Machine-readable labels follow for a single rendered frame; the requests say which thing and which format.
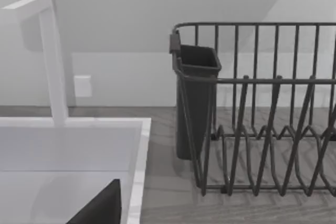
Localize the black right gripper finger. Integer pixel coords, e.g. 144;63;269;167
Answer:
65;178;122;224

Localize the white sink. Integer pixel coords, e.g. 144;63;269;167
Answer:
0;116;152;224

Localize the dark grey utensil cup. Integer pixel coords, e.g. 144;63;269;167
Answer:
175;45;222;161

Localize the tall white tap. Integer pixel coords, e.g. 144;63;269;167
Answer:
0;0;69;127

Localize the white wall socket plate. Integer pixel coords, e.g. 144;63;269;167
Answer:
73;75;92;98

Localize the dark wire dish rack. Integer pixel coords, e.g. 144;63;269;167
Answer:
169;22;336;197

